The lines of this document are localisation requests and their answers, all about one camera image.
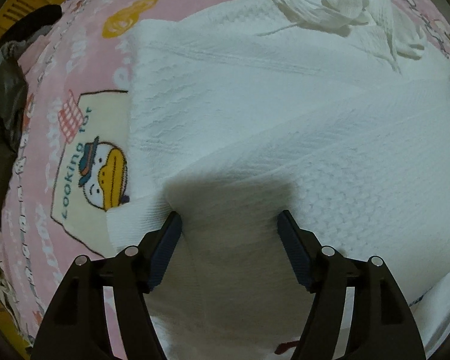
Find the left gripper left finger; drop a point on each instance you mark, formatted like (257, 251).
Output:
(95, 296)

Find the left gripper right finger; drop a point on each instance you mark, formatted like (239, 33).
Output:
(382, 324)

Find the pink patterned bed blanket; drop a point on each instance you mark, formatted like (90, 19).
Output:
(72, 167)

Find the black garment on headboard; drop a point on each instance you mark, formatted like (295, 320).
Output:
(26, 27)

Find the dark olive jacket pile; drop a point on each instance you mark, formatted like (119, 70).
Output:
(13, 96)

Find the white zip hoodie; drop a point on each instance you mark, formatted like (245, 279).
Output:
(335, 110)

